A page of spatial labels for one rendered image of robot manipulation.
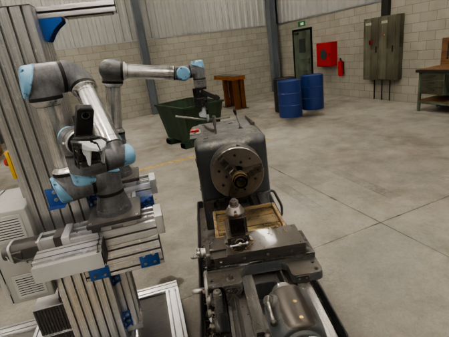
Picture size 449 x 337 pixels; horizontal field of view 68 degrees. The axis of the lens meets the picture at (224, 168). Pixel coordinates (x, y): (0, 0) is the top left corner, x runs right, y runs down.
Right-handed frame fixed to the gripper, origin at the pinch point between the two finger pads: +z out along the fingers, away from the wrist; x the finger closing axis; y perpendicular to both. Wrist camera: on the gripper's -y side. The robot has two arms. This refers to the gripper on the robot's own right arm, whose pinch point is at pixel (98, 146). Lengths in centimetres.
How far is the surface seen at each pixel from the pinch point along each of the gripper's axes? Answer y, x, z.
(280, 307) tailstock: 40, -31, 35
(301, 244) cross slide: 52, -77, 1
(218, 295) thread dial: 65, -41, -8
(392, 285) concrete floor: 132, -201, -17
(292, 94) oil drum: 22, -587, -481
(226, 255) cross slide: 55, -51, -16
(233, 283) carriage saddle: 62, -47, -6
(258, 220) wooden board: 58, -89, -39
